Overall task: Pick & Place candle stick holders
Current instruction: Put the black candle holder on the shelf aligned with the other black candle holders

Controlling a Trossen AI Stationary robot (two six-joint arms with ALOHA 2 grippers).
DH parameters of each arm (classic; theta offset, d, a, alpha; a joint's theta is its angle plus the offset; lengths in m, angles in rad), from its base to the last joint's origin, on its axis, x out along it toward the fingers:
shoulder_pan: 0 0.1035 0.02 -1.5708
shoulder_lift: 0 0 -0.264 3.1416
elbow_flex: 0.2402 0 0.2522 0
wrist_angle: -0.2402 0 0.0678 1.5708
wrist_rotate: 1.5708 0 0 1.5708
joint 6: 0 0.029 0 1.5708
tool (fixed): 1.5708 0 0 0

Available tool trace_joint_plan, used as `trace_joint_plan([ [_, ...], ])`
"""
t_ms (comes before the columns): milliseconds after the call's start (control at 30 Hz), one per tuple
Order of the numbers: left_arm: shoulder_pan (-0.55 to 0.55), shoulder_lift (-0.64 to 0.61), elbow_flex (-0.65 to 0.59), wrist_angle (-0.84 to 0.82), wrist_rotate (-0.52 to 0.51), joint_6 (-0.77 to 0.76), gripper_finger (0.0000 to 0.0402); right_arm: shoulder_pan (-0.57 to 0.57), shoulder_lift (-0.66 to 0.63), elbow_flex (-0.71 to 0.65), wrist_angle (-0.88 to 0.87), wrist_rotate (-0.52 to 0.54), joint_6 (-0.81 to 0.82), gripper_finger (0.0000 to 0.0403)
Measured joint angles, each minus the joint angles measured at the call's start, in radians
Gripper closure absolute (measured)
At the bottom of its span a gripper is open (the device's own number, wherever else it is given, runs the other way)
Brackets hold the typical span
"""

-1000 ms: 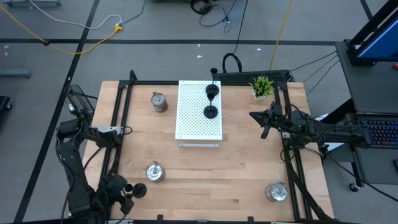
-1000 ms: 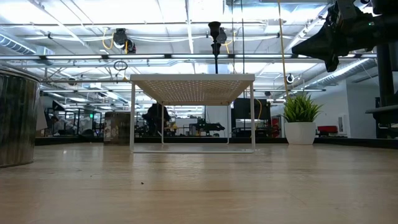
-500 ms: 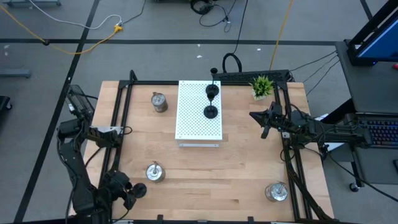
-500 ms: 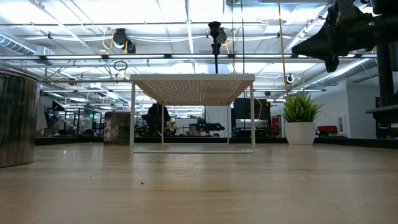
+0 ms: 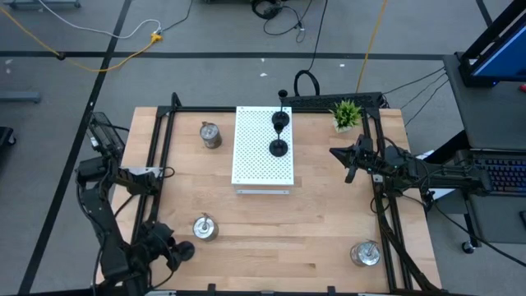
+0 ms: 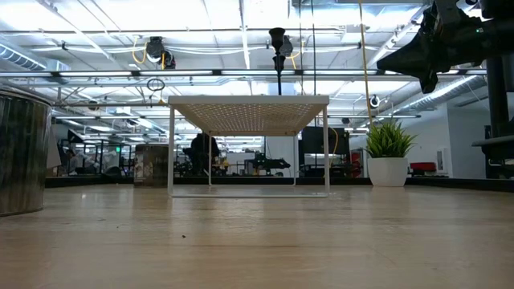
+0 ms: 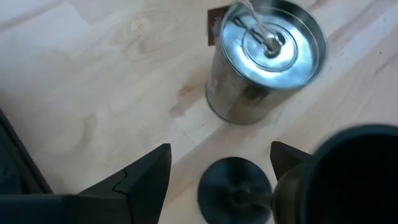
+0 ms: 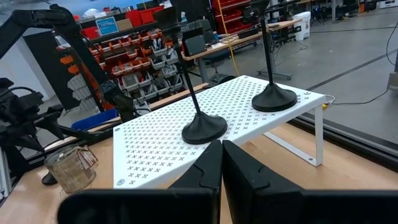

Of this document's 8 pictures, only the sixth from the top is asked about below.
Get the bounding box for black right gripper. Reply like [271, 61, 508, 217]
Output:
[376, 0, 514, 94]

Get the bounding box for black green background machine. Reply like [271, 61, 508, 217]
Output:
[244, 152, 292, 177]

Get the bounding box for silver cylindrical candle holder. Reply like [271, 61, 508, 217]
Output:
[134, 143, 169, 188]
[0, 88, 53, 218]

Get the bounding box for person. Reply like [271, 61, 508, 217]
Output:
[190, 132, 222, 177]

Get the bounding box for green plant in white pot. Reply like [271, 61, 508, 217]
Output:
[364, 119, 418, 188]

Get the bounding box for white perforated metal shelf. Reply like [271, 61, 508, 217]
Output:
[166, 95, 331, 199]

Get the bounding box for black hanging cable loop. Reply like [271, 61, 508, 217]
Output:
[145, 77, 166, 92]

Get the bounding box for black aluminium table frame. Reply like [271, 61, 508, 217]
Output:
[44, 175, 514, 193]

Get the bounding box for black background cabinet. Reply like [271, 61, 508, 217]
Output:
[300, 126, 351, 177]

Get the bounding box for red background box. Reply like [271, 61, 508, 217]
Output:
[409, 161, 438, 174]

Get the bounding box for black ceiling cable reel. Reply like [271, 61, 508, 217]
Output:
[280, 35, 294, 58]
[145, 35, 177, 70]

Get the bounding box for white wall panel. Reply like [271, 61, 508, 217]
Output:
[436, 147, 450, 174]

